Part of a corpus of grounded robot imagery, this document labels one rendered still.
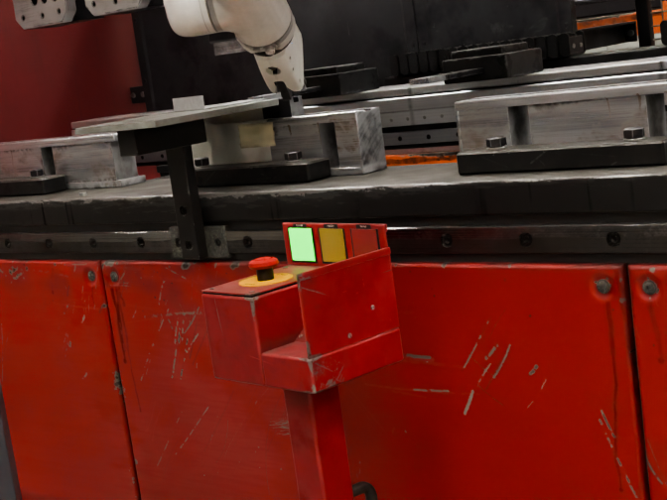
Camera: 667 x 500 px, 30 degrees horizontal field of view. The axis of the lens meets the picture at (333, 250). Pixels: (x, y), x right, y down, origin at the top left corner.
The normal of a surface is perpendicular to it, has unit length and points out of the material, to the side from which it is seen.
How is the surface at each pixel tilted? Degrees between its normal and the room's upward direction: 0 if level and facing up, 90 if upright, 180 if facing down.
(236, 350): 90
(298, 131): 90
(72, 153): 90
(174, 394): 90
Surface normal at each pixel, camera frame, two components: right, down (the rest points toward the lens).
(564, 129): -0.63, 0.21
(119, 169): 0.77, 0.00
